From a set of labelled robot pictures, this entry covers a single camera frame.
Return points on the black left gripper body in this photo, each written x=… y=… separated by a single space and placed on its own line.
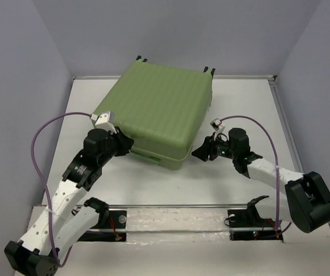
x=112 y=150

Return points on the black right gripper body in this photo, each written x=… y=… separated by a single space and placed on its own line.
x=222 y=149

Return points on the green suitcase blue lining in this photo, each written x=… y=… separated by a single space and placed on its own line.
x=161 y=108

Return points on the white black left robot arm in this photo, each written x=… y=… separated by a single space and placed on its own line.
x=52 y=235

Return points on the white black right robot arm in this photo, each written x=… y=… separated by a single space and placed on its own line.
x=308 y=197

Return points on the green suitcase wheel front right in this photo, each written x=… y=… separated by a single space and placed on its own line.
x=208 y=70

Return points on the green suitcase wheel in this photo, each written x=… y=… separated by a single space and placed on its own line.
x=208 y=70
x=140 y=59

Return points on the green suitcase wheel front left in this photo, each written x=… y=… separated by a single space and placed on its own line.
x=140 y=59

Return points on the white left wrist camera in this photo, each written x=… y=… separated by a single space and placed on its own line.
x=104 y=121

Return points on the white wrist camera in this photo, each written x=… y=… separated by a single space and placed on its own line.
x=218 y=127
x=104 y=121

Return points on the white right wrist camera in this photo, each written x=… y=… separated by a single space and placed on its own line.
x=218 y=127

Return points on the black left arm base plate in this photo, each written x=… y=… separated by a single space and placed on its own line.
x=109 y=228

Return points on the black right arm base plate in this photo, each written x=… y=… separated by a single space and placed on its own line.
x=243 y=228

